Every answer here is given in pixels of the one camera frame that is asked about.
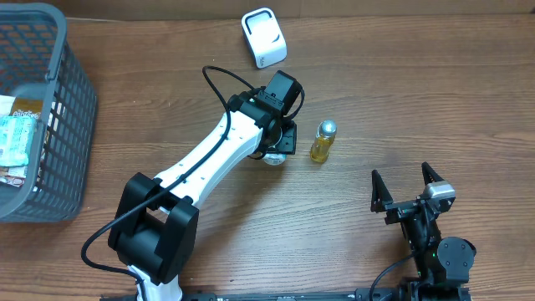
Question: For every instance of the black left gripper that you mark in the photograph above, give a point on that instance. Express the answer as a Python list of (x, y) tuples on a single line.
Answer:
[(285, 143)]

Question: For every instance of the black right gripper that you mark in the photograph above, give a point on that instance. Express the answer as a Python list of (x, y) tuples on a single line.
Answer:
[(382, 202)]

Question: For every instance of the green lid jar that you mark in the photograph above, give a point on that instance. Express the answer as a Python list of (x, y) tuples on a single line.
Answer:
[(274, 159)]

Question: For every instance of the yellow dish soap bottle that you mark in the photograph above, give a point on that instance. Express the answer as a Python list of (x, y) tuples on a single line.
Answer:
[(323, 141)]

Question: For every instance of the brown snack bag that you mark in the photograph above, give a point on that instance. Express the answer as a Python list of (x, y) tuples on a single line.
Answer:
[(18, 106)]

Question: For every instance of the teal wipes packet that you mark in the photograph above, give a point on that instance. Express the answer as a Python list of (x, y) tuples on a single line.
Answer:
[(16, 140)]

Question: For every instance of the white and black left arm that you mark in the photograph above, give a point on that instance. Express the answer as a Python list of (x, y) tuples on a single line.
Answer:
[(158, 217)]

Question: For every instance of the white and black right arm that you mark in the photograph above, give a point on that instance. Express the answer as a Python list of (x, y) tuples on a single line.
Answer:
[(443, 264)]

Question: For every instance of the white barcode scanner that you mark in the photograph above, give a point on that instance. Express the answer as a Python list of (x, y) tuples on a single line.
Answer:
[(264, 37)]

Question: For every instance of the grey plastic mesh basket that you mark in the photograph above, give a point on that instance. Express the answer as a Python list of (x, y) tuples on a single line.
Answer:
[(38, 64)]

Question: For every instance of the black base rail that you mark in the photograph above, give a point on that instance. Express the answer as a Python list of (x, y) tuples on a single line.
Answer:
[(360, 294)]

